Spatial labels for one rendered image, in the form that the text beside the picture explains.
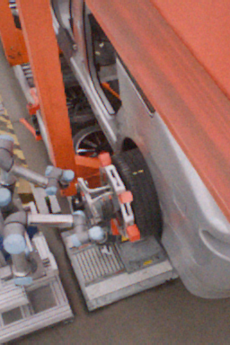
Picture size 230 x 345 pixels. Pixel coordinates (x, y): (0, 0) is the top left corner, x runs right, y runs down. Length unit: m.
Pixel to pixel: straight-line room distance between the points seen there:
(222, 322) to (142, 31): 3.13
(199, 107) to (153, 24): 0.25
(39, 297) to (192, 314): 1.28
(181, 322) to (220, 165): 3.14
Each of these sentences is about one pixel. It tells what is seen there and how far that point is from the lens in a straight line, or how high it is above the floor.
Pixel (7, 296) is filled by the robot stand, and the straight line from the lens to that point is 3.15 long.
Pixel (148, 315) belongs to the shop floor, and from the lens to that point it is 3.78.
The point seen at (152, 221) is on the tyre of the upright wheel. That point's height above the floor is 0.92.
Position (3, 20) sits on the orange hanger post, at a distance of 4.90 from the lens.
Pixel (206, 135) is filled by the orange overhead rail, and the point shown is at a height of 3.00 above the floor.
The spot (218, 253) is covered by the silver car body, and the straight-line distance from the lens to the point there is 2.44.
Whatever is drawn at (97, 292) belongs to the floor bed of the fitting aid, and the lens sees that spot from 3.78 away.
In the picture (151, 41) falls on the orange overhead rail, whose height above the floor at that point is 3.00.
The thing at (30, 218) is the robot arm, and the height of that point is 1.41.
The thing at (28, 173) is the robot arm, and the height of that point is 1.30.
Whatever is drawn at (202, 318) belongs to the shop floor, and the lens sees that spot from 3.81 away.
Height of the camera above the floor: 3.51
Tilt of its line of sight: 56 degrees down
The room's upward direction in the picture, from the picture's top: 2 degrees counter-clockwise
